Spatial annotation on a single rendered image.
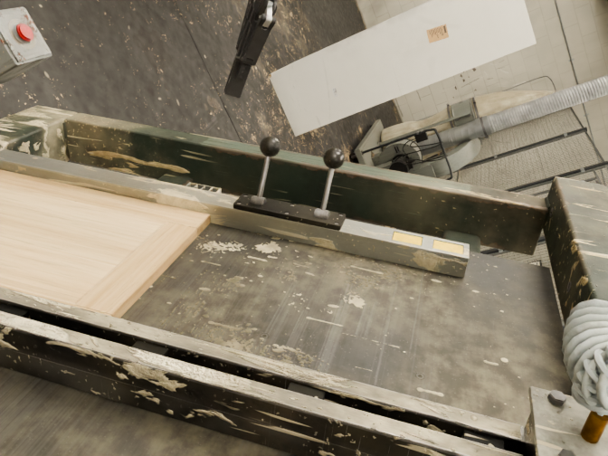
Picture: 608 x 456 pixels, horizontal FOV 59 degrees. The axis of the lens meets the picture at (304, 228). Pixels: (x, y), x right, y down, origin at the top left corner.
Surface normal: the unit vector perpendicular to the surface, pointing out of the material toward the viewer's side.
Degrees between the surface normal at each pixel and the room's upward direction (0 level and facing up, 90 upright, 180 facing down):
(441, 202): 90
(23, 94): 0
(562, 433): 60
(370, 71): 90
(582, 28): 90
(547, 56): 90
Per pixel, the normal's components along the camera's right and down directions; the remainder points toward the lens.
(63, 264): 0.08, -0.87
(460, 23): -0.29, 0.41
